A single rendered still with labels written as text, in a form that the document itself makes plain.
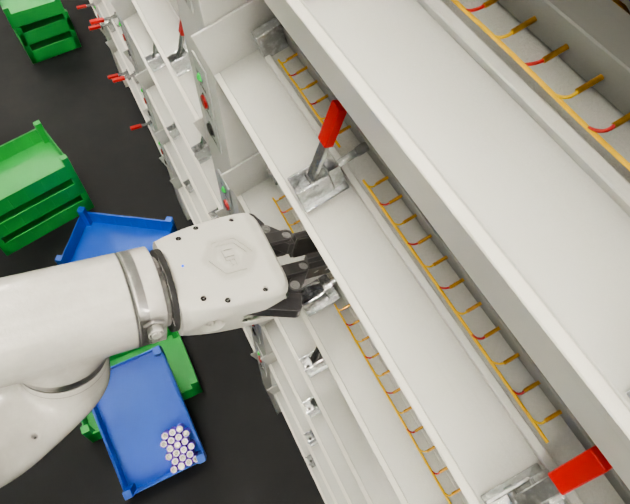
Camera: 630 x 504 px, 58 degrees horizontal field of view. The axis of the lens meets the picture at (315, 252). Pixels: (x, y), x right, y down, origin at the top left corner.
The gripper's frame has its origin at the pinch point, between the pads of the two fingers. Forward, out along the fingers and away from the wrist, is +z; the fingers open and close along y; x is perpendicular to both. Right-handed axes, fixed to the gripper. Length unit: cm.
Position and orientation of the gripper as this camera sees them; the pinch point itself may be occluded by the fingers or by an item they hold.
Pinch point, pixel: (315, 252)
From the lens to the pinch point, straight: 56.5
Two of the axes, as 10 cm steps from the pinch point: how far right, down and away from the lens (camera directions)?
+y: -4.3, -7.6, 4.9
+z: 8.8, -2.2, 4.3
